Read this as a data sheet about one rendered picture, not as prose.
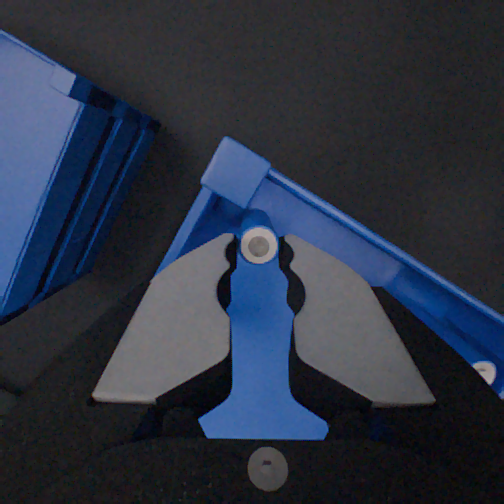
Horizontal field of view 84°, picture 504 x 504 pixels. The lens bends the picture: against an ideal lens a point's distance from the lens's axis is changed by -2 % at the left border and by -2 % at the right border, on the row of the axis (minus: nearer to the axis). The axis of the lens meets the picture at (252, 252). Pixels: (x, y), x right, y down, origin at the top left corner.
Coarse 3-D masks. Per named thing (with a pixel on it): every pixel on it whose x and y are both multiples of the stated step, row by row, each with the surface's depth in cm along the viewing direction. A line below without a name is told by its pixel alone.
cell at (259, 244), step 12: (252, 216) 15; (264, 216) 15; (240, 228) 15; (252, 228) 12; (264, 228) 12; (240, 240) 12; (252, 240) 12; (264, 240) 12; (276, 240) 12; (240, 252) 12; (252, 252) 12; (264, 252) 12; (276, 252) 12; (252, 264) 12; (264, 264) 12
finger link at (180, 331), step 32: (192, 256) 10; (224, 256) 10; (160, 288) 9; (192, 288) 9; (224, 288) 9; (160, 320) 7; (192, 320) 7; (224, 320) 7; (128, 352) 6; (160, 352) 6; (192, 352) 6; (224, 352) 6; (128, 384) 6; (160, 384) 6; (192, 384) 6; (224, 384) 7; (160, 416) 6
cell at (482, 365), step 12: (420, 312) 19; (432, 324) 17; (444, 336) 16; (456, 336) 16; (456, 348) 15; (468, 348) 15; (468, 360) 14; (480, 360) 14; (480, 372) 14; (492, 372) 14
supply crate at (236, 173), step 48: (240, 144) 10; (240, 192) 10; (288, 192) 18; (192, 240) 17; (336, 240) 19; (384, 240) 13; (240, 288) 19; (384, 288) 19; (432, 288) 19; (240, 336) 20; (288, 336) 20; (480, 336) 17; (240, 384) 21; (288, 384) 21; (240, 432) 23; (288, 432) 23
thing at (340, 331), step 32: (288, 256) 11; (320, 256) 10; (288, 288) 10; (320, 288) 9; (352, 288) 9; (320, 320) 7; (352, 320) 7; (384, 320) 7; (320, 352) 7; (352, 352) 7; (384, 352) 7; (320, 384) 6; (352, 384) 6; (384, 384) 6; (416, 384) 6; (320, 416) 7
